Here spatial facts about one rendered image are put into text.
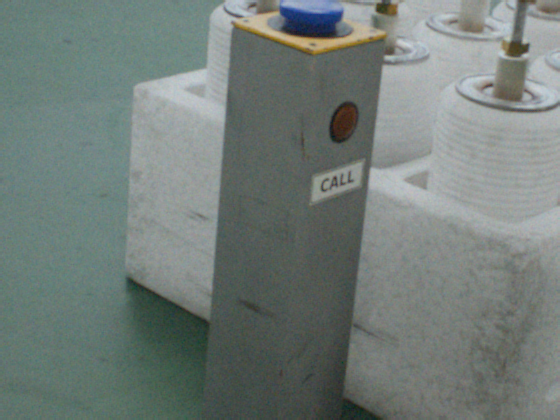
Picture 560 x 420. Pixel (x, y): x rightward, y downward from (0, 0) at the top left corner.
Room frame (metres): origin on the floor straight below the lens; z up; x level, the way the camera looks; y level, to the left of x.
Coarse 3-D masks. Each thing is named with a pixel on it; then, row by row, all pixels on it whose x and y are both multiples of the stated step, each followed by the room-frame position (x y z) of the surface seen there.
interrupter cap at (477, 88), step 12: (480, 72) 0.92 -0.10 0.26; (492, 72) 0.93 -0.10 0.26; (456, 84) 0.89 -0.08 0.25; (468, 84) 0.90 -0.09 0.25; (480, 84) 0.90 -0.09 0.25; (492, 84) 0.91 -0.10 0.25; (528, 84) 0.91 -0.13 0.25; (540, 84) 0.91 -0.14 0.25; (468, 96) 0.87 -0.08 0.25; (480, 96) 0.87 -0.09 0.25; (492, 96) 0.88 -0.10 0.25; (528, 96) 0.89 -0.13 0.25; (540, 96) 0.89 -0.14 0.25; (552, 96) 0.89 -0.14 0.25; (492, 108) 0.86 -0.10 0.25; (504, 108) 0.86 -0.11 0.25; (516, 108) 0.85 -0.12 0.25; (528, 108) 0.86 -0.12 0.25; (540, 108) 0.86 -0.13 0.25; (552, 108) 0.87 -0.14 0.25
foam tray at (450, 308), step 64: (192, 128) 0.98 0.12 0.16; (192, 192) 0.98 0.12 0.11; (384, 192) 0.86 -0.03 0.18; (128, 256) 1.03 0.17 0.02; (192, 256) 0.98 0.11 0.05; (384, 256) 0.86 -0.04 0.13; (448, 256) 0.82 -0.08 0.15; (512, 256) 0.79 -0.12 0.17; (384, 320) 0.85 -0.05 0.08; (448, 320) 0.82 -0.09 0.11; (512, 320) 0.79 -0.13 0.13; (384, 384) 0.85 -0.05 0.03; (448, 384) 0.81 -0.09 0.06; (512, 384) 0.80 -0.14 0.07
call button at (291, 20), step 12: (288, 0) 0.79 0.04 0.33; (300, 0) 0.79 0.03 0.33; (312, 0) 0.79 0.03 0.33; (324, 0) 0.79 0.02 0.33; (288, 12) 0.77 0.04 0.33; (300, 12) 0.77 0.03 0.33; (312, 12) 0.77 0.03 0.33; (324, 12) 0.77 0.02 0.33; (336, 12) 0.78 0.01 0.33; (288, 24) 0.78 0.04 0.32; (300, 24) 0.77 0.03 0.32; (312, 24) 0.77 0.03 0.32; (324, 24) 0.77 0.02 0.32
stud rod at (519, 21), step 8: (520, 8) 0.89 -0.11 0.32; (528, 8) 0.89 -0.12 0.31; (520, 16) 0.89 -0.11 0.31; (512, 24) 0.89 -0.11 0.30; (520, 24) 0.89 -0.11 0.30; (512, 32) 0.89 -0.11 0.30; (520, 32) 0.89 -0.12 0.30; (512, 40) 0.89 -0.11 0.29; (520, 40) 0.89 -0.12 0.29; (512, 56) 0.89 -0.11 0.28
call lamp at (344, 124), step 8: (344, 112) 0.76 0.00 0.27; (352, 112) 0.77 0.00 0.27; (336, 120) 0.76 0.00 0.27; (344, 120) 0.76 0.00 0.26; (352, 120) 0.77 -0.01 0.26; (336, 128) 0.76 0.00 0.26; (344, 128) 0.76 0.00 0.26; (352, 128) 0.77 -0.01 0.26; (336, 136) 0.76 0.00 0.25; (344, 136) 0.76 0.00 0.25
